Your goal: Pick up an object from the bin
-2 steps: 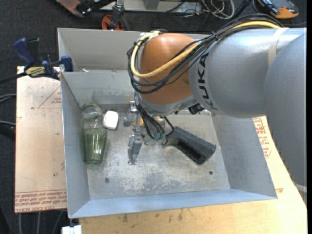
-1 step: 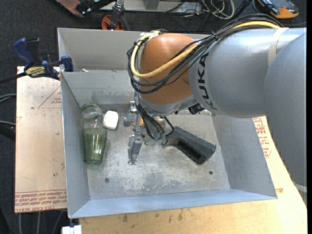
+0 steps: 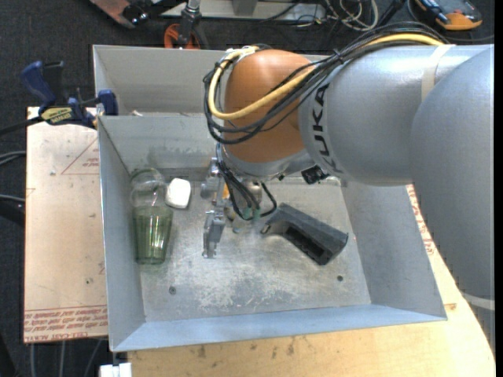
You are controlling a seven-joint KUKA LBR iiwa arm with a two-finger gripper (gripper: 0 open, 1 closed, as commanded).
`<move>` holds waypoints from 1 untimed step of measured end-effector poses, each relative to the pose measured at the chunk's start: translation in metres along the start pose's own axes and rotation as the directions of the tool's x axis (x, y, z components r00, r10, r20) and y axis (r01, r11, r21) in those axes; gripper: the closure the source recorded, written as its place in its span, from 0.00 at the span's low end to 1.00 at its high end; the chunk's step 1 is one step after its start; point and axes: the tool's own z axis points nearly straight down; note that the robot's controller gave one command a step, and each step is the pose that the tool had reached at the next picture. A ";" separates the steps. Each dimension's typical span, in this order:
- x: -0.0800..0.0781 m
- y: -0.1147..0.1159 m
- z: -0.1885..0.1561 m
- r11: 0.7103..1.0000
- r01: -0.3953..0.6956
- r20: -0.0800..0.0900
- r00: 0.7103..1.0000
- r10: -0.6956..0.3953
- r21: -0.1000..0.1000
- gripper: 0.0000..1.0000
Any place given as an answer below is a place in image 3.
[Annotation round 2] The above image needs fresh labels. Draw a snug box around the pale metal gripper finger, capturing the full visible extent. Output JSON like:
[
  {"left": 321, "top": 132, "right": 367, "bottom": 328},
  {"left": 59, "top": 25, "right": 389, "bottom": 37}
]
[
  {"left": 214, "top": 209, "right": 228, "bottom": 251},
  {"left": 201, "top": 210, "right": 217, "bottom": 259}
]

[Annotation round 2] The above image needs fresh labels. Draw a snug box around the white rounded block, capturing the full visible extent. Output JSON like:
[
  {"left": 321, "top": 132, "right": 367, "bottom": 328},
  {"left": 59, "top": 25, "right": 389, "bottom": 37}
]
[{"left": 164, "top": 177, "right": 193, "bottom": 210}]

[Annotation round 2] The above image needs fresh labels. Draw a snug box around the grey metal bin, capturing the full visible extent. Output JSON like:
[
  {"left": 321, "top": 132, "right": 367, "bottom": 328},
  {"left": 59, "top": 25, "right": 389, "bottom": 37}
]
[{"left": 92, "top": 44, "right": 448, "bottom": 353}]

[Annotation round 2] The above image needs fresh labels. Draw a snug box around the green glass cup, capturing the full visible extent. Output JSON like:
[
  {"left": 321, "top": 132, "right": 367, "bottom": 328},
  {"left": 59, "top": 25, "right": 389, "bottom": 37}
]
[{"left": 132, "top": 205, "right": 174, "bottom": 266}]

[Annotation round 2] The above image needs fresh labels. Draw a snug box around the clear glass jar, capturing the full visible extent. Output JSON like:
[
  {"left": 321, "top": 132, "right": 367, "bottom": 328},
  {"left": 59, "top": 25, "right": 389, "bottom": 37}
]
[{"left": 129, "top": 167, "right": 169, "bottom": 209}]

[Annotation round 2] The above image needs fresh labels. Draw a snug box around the black cylinder on white bracket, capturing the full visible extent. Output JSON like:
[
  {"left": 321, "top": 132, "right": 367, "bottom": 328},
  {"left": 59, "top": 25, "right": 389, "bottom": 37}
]
[{"left": 300, "top": 164, "right": 330, "bottom": 185}]

